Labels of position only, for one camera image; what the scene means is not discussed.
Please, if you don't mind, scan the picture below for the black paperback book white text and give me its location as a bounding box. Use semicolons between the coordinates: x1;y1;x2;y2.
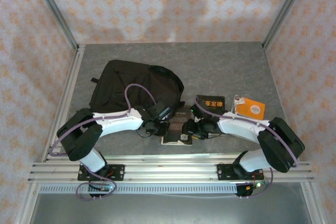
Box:
161;105;194;146

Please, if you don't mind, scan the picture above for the black backpack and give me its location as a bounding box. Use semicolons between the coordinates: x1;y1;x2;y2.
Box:
90;60;185;116

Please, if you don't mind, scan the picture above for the orange book with colourful cover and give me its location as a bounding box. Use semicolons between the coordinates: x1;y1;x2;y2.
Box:
230;94;266;121

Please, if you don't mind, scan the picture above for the small left circuit board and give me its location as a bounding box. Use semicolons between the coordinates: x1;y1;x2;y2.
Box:
89;184;116;192

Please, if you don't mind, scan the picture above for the grey metal lower shelf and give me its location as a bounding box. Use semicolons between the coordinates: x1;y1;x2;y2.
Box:
28;194;314;224

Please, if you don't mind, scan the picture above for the thin black left camera cable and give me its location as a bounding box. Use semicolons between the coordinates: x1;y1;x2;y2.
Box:
138;128;160;139

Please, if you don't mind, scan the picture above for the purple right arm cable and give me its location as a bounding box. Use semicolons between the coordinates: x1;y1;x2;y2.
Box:
194;95;300;198

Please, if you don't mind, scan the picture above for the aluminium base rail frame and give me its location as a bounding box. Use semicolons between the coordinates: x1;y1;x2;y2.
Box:
27;155;316;184

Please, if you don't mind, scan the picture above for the white slotted cable duct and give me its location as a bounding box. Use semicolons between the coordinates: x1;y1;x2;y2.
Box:
39;184;238;195

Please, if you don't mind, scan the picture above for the aluminium side rail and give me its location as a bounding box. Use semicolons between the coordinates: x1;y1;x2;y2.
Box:
43;45;86;162

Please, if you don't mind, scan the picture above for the aluminium right frame leg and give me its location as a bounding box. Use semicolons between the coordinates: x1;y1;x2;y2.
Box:
301;182;325;224

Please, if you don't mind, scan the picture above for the aluminium frame leg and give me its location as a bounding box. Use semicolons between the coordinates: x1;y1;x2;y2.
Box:
14;183;40;224
301;182;325;224

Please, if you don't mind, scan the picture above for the aluminium right corner post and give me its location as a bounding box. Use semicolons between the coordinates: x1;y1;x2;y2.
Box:
261;0;312;50

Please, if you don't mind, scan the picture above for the aluminium corner post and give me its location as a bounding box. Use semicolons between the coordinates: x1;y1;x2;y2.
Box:
28;0;80;51
261;0;312;50

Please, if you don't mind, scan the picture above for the aluminium left frame leg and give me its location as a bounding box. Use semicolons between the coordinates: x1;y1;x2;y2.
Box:
14;183;40;224

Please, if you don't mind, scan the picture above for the aluminium left corner post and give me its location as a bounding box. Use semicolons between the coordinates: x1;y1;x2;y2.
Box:
28;0;80;51

